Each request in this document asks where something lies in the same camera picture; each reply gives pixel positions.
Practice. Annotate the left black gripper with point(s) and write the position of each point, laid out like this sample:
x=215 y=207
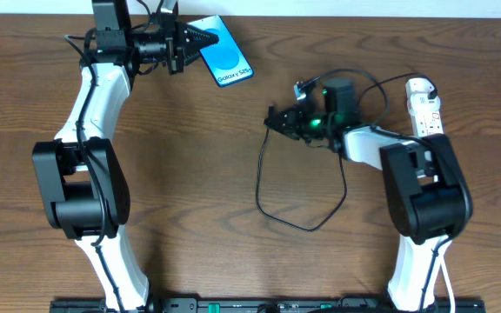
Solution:
x=177 y=48

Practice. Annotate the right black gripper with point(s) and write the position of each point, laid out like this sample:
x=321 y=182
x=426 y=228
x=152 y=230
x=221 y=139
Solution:
x=297 y=123

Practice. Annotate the blue Samsung Galaxy smartphone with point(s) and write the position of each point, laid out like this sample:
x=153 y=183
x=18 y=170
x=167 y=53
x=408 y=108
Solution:
x=225 y=61

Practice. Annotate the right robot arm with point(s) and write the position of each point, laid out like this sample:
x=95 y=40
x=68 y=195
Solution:
x=426 y=193

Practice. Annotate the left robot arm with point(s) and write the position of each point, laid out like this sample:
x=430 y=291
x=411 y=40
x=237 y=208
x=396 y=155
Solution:
x=82 y=185

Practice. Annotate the white USB charger plug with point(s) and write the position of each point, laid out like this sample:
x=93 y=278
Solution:
x=421 y=85

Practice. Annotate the white power strip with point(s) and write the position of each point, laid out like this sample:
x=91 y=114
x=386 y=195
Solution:
x=425 y=115

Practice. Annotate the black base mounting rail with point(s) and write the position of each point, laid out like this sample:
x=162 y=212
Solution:
x=192 y=305

